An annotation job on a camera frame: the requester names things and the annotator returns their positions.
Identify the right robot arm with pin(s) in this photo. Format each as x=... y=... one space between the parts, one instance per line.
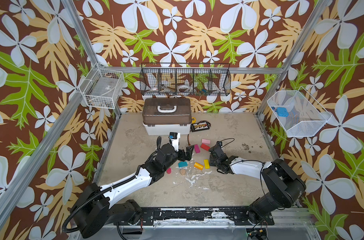
x=283 y=184

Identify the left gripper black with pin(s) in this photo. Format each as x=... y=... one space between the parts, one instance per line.
x=188 y=154

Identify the natural wood cylinder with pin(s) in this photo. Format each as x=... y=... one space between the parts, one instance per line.
x=182 y=172

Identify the white wire basket right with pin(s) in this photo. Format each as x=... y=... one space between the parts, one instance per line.
x=306 y=115

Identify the yellow rectangular block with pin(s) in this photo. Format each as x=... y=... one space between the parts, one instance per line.
x=206 y=164

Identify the light pink block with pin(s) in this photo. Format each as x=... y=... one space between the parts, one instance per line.
x=206 y=142

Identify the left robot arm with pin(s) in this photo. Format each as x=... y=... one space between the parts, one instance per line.
x=98 y=206

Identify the white wire basket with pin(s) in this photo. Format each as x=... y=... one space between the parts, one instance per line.
x=101 y=88
x=306 y=115

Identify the orange supermarket block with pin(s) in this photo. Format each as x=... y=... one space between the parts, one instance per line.
x=198 y=166

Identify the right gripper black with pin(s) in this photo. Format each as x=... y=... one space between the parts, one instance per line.
x=216 y=156

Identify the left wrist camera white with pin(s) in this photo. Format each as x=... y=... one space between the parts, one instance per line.
x=174 y=140

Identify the black wire basket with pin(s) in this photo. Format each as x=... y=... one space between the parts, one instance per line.
x=195 y=79

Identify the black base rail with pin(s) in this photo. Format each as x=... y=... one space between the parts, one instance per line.
x=237 y=215

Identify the white wire basket left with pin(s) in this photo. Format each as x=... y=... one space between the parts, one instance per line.
x=101 y=88

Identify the teal arch block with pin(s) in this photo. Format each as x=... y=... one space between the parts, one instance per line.
x=182 y=164

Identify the white box brown lid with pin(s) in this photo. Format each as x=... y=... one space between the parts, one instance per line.
x=164 y=115

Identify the blue object in basket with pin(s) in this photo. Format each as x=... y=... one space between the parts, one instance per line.
x=282 y=112

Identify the red rectangular block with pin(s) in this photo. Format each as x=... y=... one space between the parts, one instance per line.
x=205 y=147

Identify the magenta rectangular block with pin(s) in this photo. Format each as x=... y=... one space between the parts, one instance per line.
x=197 y=149

